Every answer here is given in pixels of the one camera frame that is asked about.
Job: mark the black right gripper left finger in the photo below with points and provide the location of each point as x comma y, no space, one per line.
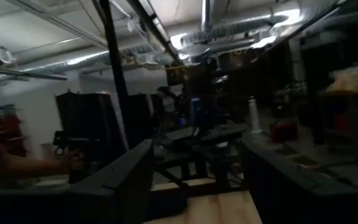
123,186

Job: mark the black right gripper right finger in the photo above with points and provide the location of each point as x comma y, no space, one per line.
284,199

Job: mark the person's forearm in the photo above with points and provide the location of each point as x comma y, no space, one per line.
33,166

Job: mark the person's hand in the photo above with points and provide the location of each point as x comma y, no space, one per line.
75,161

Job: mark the black handheld device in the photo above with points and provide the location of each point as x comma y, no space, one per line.
76,141

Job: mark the red box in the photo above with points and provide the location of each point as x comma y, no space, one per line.
284,130

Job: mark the black curtain panel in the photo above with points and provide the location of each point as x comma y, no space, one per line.
140,115
85,115

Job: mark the white cone bottle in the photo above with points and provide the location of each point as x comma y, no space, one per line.
255,118

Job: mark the dark storage shelf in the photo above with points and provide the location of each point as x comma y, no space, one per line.
346,118

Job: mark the blue container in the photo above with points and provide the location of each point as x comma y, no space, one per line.
199,112

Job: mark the red storage rack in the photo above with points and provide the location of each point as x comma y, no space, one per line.
14,127

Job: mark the tan plastic bag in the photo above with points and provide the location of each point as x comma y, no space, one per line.
350,79

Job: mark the black frame post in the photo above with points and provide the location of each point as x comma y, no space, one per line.
117,77

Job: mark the silver ventilation duct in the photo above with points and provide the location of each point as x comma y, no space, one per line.
57,63
228,29

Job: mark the overhead frame beam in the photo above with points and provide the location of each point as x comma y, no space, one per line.
154,28

